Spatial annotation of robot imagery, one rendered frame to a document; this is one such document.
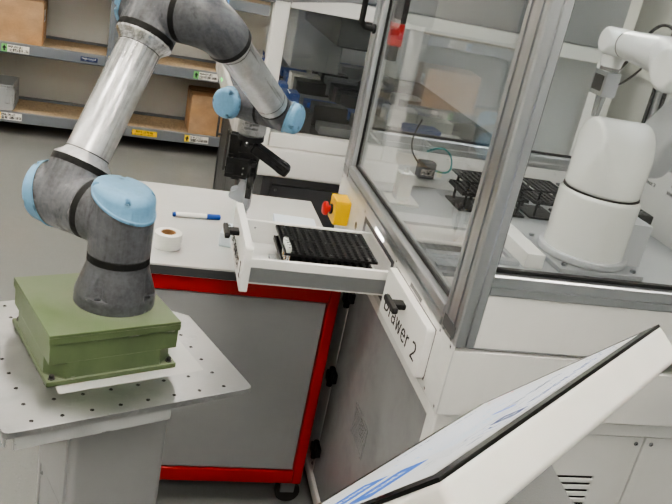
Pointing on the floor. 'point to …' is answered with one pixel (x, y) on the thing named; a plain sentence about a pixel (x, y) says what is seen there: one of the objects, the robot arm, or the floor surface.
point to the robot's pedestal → (109, 453)
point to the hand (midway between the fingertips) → (247, 207)
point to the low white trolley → (242, 347)
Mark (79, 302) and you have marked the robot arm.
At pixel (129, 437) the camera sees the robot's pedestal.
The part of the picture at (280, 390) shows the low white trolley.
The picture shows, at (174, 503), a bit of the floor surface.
